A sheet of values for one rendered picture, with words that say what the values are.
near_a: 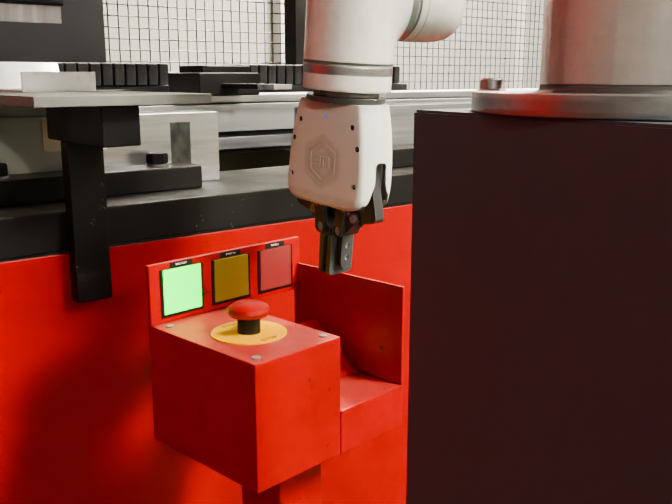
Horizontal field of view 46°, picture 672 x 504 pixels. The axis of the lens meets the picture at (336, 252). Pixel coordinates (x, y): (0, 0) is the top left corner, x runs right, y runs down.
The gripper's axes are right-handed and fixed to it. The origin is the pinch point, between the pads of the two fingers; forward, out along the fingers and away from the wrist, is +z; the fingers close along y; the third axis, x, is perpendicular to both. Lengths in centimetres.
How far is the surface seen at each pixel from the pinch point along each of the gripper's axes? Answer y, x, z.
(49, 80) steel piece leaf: -33.0, -12.9, -13.9
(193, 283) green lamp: -9.8, -10.1, 4.0
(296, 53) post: -104, 91, -14
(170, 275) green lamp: -9.9, -12.8, 2.7
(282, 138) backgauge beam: -59, 46, -1
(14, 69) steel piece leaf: -43.4, -12.1, -14.2
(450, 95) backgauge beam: -54, 92, -8
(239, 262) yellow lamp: -9.9, -4.2, 2.9
